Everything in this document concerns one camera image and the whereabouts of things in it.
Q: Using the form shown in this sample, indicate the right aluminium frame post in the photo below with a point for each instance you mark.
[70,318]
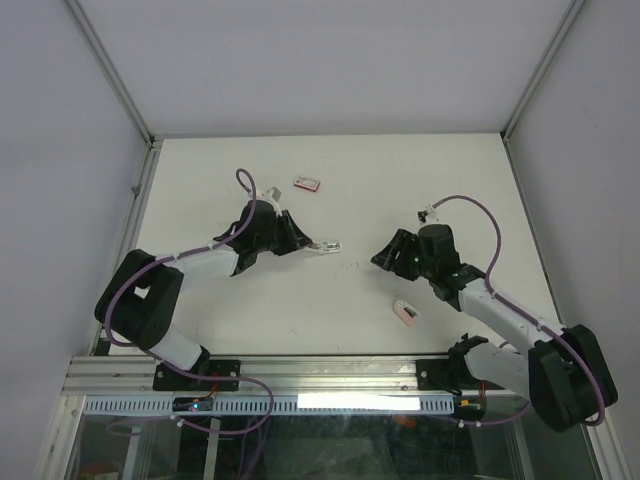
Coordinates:
[560,34]

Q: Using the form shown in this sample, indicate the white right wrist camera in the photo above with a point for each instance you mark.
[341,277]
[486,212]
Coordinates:
[428,215]

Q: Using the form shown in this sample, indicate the red white staple box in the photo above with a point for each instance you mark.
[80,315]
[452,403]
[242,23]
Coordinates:
[307,184]

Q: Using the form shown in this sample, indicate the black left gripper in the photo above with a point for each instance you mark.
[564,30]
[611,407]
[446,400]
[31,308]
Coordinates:
[295,238]

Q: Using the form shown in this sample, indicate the aluminium frame post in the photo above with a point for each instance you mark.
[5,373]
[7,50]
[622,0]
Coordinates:
[560,34]
[95,45]

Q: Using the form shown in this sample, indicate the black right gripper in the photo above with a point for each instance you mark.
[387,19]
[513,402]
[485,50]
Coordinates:
[385,258]

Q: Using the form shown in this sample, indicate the left aluminium frame post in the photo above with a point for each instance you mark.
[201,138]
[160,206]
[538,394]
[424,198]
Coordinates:
[95,45]

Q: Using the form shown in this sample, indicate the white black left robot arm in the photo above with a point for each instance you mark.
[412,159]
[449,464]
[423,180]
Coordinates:
[140,300]

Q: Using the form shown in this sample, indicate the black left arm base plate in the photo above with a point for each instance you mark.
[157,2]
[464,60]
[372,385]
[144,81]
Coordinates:
[220,374]

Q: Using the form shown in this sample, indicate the white slotted cable duct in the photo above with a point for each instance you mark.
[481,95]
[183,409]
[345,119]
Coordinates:
[300,404]

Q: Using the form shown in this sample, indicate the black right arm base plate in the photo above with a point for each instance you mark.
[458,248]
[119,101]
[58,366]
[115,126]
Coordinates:
[434,374]

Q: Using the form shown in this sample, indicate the white stapler magazine part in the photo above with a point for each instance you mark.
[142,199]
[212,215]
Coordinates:
[325,247]

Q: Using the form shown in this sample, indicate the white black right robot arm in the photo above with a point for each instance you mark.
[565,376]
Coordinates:
[560,371]

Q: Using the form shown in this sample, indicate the aluminium mounting rail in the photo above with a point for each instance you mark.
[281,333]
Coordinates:
[386,374]

